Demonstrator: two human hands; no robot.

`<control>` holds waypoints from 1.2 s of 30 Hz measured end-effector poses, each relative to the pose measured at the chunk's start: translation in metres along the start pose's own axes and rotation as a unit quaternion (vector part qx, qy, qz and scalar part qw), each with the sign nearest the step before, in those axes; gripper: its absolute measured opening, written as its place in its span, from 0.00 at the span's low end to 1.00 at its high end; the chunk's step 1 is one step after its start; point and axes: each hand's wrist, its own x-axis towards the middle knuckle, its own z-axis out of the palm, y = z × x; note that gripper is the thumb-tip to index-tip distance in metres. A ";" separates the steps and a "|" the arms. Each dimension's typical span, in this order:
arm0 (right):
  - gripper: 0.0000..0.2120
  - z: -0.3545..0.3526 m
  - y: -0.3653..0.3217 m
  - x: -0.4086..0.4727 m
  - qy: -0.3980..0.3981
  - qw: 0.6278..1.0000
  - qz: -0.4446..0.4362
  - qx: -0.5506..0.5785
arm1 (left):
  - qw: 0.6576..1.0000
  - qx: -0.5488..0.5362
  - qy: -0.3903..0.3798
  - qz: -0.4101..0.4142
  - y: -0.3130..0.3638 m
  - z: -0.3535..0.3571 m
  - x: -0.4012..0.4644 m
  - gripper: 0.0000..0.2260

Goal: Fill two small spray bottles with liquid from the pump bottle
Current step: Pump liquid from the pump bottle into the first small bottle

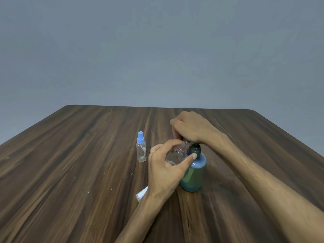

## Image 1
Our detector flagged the white spray cap with tube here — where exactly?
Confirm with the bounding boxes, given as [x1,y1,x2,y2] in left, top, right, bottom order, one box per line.
[135,187,149,203]

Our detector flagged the person's right forearm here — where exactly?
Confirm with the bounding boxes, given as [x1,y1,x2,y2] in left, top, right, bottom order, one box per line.
[205,135,324,243]

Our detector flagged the blue-capped small spray bottle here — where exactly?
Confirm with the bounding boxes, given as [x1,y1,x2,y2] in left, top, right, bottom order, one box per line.
[136,132,147,163]

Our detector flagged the person's right hand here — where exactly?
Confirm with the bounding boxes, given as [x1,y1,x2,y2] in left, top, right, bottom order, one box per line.
[169,111,227,150]

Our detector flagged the person's left hand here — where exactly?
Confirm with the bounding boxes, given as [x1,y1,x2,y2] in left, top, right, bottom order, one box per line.
[146,139,198,203]

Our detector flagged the clear small bottle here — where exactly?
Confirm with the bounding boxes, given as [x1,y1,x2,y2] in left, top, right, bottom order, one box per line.
[165,140,192,166]

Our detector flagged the blue green pump bottle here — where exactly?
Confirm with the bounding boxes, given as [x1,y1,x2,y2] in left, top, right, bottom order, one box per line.
[179,143,207,192]

